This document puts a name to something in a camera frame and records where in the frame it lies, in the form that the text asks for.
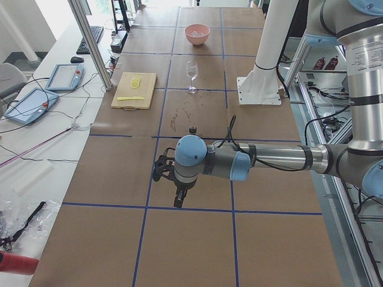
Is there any steel jigger measuring cup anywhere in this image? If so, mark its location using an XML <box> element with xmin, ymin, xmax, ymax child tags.
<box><xmin>189</xmin><ymin>127</ymin><xmax>197</xmax><ymax>135</ymax></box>

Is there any clear ice cubes pile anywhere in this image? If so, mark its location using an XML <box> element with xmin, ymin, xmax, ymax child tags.
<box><xmin>190</xmin><ymin>30</ymin><xmax>205</xmax><ymax>38</ymax></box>

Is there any black computer mouse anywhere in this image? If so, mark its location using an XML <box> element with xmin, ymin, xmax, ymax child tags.
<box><xmin>70</xmin><ymin>56</ymin><xmax>84</xmax><ymax>63</ymax></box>

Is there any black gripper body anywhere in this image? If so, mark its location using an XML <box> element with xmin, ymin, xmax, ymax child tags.
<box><xmin>175</xmin><ymin>181</ymin><xmax>195</xmax><ymax>194</ymax></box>

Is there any teach pendant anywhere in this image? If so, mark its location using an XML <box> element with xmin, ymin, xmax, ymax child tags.
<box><xmin>4</xmin><ymin>88</ymin><xmax>59</xmax><ymax>125</ymax></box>
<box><xmin>45</xmin><ymin>63</ymin><xmax>84</xmax><ymax>93</ymax></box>

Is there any grey office chair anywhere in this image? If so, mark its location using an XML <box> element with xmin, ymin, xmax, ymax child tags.
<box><xmin>0</xmin><ymin>63</ymin><xmax>27</xmax><ymax>100</ymax></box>

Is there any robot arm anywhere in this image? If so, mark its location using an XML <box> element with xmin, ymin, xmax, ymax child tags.
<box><xmin>173</xmin><ymin>1</ymin><xmax>382</xmax><ymax>208</ymax></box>

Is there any near teach pendant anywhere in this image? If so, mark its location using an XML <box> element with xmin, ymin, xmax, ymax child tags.
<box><xmin>4</xmin><ymin>88</ymin><xmax>59</xmax><ymax>125</ymax></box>

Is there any black keyboard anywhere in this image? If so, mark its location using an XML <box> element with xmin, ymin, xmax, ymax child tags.
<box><xmin>75</xmin><ymin>25</ymin><xmax>105</xmax><ymax>55</ymax></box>

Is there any yellow plastic knife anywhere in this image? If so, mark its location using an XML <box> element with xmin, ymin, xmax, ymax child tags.
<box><xmin>117</xmin><ymin>96</ymin><xmax>145</xmax><ymax>101</ymax></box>

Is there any red fire extinguisher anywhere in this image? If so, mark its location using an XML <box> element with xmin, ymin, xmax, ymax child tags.
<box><xmin>0</xmin><ymin>252</ymin><xmax>39</xmax><ymax>275</ymax></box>

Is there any long metal rod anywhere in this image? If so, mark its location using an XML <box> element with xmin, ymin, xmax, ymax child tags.
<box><xmin>0</xmin><ymin>124</ymin><xmax>78</xmax><ymax>168</ymax></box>

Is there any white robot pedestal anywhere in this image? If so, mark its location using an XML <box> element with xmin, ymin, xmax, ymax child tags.
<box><xmin>237</xmin><ymin>0</ymin><xmax>302</xmax><ymax>105</ymax></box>

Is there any clear wine glass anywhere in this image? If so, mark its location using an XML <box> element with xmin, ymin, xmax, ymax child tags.
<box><xmin>186</xmin><ymin>61</ymin><xmax>198</xmax><ymax>94</ymax></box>

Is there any pink bowl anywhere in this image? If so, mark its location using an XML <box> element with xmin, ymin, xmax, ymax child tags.
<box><xmin>184</xmin><ymin>24</ymin><xmax>210</xmax><ymax>45</ymax></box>

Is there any aluminium frame post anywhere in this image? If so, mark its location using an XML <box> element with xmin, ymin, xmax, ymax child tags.
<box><xmin>68</xmin><ymin>0</ymin><xmax>113</xmax><ymax>91</ymax></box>

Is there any clear plastic bag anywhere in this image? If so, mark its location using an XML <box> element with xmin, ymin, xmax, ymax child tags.
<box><xmin>1</xmin><ymin>200</ymin><xmax>61</xmax><ymax>246</ymax></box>

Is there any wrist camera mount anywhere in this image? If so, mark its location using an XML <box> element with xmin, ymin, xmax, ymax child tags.
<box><xmin>152</xmin><ymin>148</ymin><xmax>175</xmax><ymax>182</ymax></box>

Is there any far teach pendant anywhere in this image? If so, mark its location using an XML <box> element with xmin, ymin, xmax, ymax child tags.
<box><xmin>45</xmin><ymin>63</ymin><xmax>84</xmax><ymax>93</ymax></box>

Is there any black box device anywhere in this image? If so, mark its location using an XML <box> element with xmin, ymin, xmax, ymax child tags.
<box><xmin>110</xmin><ymin>30</ymin><xmax>127</xmax><ymax>53</ymax></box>

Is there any black strap lanyard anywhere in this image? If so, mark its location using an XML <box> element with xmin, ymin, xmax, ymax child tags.
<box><xmin>0</xmin><ymin>201</ymin><xmax>47</xmax><ymax>249</ymax></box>

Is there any bamboo cutting board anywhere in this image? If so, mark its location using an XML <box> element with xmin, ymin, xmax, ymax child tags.
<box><xmin>111</xmin><ymin>72</ymin><xmax>157</xmax><ymax>109</ymax></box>

